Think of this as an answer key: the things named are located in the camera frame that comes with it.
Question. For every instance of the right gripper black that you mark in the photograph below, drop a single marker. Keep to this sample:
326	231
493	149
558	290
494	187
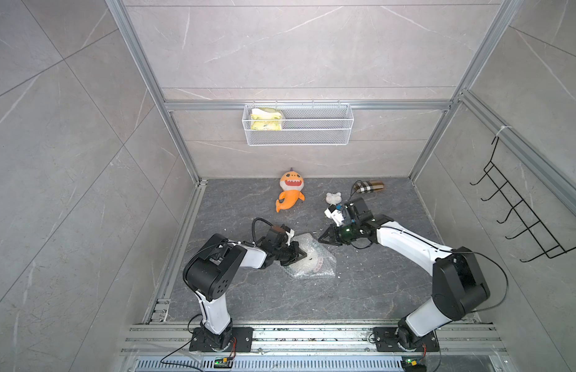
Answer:
334	239

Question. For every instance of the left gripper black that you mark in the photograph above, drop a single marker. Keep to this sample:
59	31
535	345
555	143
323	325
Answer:
295	249

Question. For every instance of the clear bubble wrap sheet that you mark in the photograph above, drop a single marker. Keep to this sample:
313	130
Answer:
309	244

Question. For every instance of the green rimmed white dinner plate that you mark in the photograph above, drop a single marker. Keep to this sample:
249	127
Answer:
309	266

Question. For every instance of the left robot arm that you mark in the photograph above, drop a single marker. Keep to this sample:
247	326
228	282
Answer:
212	269

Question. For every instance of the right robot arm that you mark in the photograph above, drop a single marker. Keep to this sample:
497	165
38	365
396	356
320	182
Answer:
459	286

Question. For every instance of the small white figurine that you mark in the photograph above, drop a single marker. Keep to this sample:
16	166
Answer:
333	199

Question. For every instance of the plaid brown pouch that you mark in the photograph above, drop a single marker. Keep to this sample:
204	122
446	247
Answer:
366	187

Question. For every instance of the orange shark plush toy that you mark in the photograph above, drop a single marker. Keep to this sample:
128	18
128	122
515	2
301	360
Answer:
292	185

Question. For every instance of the yellow white cloth in basket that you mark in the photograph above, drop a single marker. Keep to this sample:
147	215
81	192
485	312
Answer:
266	119

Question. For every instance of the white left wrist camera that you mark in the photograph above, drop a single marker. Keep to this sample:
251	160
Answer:
290	234

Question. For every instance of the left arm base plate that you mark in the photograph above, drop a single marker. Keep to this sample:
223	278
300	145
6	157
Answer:
238	339

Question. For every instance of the white wire mesh basket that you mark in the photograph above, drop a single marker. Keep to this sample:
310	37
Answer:
313	124

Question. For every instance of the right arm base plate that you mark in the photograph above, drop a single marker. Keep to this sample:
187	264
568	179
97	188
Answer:
392	339

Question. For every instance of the aluminium mounting rail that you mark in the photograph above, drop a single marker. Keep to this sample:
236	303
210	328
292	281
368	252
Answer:
313	346

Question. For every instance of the black wire hook rack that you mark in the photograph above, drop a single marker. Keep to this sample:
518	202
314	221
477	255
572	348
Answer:
531	225

